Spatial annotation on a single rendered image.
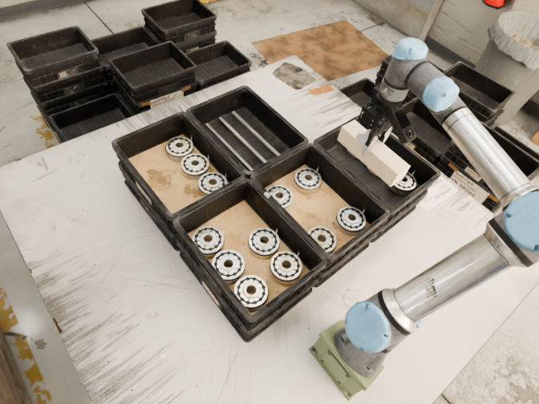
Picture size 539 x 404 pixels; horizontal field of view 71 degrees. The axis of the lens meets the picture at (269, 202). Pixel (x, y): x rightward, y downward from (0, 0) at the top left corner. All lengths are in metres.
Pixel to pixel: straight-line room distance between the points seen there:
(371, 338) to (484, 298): 0.74
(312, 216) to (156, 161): 0.61
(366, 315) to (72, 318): 0.89
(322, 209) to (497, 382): 1.39
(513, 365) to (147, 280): 1.88
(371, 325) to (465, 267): 0.24
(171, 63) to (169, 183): 1.26
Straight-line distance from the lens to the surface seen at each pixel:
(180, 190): 1.39
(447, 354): 1.46
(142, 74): 2.47
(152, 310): 1.33
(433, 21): 4.14
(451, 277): 0.91
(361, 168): 1.56
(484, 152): 1.06
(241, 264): 1.20
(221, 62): 2.76
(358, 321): 0.96
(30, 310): 2.26
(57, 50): 2.77
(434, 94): 1.00
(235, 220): 1.31
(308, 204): 1.38
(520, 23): 3.67
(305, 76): 2.15
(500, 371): 2.41
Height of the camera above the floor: 1.93
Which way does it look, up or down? 54 degrees down
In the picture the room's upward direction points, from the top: 10 degrees clockwise
